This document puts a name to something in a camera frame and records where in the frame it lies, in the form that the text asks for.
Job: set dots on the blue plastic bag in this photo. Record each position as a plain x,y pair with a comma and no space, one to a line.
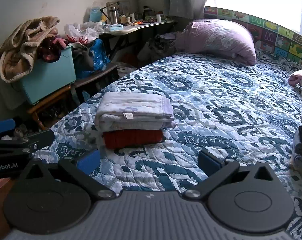
98,55

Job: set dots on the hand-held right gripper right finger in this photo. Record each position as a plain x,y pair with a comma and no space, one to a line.
208,163

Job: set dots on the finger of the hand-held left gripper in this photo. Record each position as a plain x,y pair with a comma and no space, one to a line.
2,127
38,138

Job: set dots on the brown fleece blanket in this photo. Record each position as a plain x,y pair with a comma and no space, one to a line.
20,47

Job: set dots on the purple pillow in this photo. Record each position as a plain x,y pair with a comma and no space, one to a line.
216,38

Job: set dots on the dark desk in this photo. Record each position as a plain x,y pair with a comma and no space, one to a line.
141,28

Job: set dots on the wooden stool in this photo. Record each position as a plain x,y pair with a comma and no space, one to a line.
48,105

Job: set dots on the pink cloth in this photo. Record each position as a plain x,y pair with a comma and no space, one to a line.
299,77

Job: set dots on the steel thermos flask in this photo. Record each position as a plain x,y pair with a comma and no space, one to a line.
113,15

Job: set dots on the white floral garment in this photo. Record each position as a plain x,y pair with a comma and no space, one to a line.
133,112

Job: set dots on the dark red dotted cloth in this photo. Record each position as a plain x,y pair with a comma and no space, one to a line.
50,48

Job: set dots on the desk lamp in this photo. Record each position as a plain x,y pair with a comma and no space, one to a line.
110,6

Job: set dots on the light blue tissue pack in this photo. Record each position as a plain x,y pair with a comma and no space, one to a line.
94,14

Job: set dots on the colourful alphabet foam mat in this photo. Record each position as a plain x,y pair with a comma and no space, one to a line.
278,33

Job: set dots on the white small bottle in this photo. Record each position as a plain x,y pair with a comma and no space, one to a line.
158,18

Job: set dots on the window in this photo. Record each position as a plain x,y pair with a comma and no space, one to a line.
256,0

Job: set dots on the red knitted sweater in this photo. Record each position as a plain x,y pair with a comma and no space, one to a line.
133,138

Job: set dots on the pile of dark clothes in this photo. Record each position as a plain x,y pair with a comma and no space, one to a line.
158,46

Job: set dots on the white plastic bag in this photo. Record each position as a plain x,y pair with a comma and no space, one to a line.
82,30

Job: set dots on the blue patterned bed quilt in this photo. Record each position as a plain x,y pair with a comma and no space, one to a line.
216,110

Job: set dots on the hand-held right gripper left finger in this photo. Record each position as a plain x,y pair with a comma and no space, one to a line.
87,162

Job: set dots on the teal plastic storage box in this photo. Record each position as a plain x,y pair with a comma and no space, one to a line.
50,73

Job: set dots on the white tray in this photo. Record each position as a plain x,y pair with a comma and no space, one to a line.
121,30

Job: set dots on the dark jar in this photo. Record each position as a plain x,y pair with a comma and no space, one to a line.
148,11

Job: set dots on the light blue mask box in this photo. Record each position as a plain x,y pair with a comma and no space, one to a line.
116,28

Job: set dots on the dark low bench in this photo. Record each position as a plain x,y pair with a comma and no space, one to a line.
98,77

